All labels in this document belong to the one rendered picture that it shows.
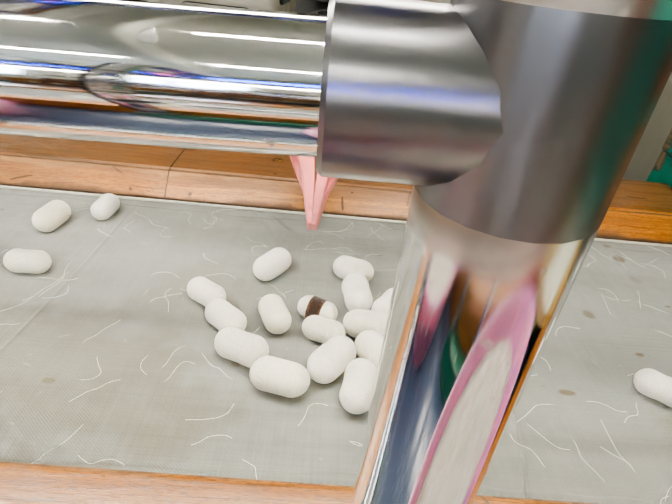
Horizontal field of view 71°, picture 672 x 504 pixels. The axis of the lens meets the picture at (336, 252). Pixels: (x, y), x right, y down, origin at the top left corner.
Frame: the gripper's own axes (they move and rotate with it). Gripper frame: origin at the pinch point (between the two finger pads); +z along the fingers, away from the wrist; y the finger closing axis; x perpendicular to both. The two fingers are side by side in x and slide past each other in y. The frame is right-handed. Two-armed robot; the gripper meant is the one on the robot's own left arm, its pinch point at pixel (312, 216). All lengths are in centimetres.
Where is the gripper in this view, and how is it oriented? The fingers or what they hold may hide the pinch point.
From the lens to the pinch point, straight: 32.5
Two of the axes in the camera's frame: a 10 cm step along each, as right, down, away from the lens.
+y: 10.0, 0.8, 0.2
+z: -0.7, 9.6, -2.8
